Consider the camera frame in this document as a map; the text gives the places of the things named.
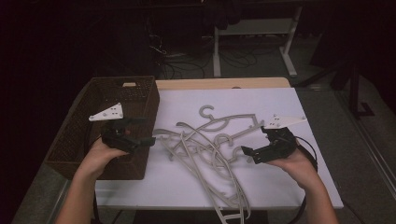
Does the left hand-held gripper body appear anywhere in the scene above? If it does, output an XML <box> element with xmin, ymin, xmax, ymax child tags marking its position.
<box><xmin>88</xmin><ymin>102</ymin><xmax>142</xmax><ymax>154</ymax></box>

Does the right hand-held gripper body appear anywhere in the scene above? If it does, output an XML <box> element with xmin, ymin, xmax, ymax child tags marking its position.
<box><xmin>261</xmin><ymin>113</ymin><xmax>308</xmax><ymax>165</ymax></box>

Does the grey plastic hanger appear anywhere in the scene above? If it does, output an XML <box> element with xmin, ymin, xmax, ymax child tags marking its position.
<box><xmin>176</xmin><ymin>105</ymin><xmax>265</xmax><ymax>135</ymax></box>
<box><xmin>153</xmin><ymin>128</ymin><xmax>250</xmax><ymax>218</ymax></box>
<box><xmin>178</xmin><ymin>132</ymin><xmax>246</xmax><ymax>224</ymax></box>
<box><xmin>167</xmin><ymin>136</ymin><xmax>254</xmax><ymax>188</ymax></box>
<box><xmin>186</xmin><ymin>122</ymin><xmax>265</xmax><ymax>175</ymax></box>

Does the brown wicker basket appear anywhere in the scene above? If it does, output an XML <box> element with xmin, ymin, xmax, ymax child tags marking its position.
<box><xmin>45</xmin><ymin>76</ymin><xmax>161</xmax><ymax>182</ymax></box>

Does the person's right hand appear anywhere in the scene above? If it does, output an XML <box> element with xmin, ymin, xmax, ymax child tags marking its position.
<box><xmin>266</xmin><ymin>148</ymin><xmax>318</xmax><ymax>189</ymax></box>

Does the person's left hand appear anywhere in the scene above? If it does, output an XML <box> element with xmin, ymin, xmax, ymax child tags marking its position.
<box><xmin>81</xmin><ymin>138</ymin><xmax>130</xmax><ymax>176</ymax></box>

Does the white table cover board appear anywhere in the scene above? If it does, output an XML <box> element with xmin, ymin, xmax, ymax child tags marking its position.
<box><xmin>94</xmin><ymin>87</ymin><xmax>345</xmax><ymax>210</ymax></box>

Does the black metal stand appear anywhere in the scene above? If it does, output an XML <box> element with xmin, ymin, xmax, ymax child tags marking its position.
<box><xmin>293</xmin><ymin>55</ymin><xmax>376</xmax><ymax>119</ymax></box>

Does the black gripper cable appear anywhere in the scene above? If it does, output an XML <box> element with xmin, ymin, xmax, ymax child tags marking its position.
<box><xmin>288</xmin><ymin>135</ymin><xmax>319</xmax><ymax>224</ymax></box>

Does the white metal desk frame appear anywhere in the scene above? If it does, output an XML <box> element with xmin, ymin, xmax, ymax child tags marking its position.
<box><xmin>212</xmin><ymin>5</ymin><xmax>304</xmax><ymax>78</ymax></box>

